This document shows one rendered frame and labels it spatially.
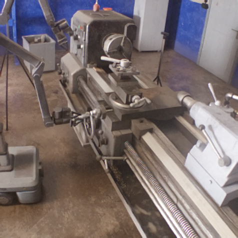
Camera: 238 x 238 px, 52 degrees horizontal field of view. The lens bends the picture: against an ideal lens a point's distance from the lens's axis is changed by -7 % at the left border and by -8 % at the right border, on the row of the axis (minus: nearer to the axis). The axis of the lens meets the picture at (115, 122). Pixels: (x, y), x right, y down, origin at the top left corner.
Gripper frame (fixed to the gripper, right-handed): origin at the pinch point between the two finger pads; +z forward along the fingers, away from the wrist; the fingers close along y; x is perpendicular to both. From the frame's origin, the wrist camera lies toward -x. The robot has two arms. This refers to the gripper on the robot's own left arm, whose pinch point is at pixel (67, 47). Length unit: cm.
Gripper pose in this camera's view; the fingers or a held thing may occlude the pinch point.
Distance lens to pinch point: 206.7
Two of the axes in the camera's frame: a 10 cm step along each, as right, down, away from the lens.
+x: -8.8, 4.6, 0.7
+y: -2.2, -5.4, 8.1
